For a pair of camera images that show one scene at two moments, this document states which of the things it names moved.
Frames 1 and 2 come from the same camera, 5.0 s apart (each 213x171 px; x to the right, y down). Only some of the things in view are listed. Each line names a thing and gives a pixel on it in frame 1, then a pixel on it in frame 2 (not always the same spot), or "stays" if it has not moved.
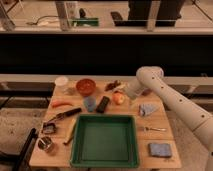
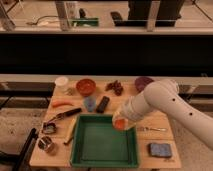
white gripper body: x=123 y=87 → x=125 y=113
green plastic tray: x=104 y=141 stays
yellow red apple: x=118 y=98 → x=119 y=124
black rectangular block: x=102 y=105 stays
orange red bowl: x=85 y=87 stays
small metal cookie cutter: x=48 y=128 stays
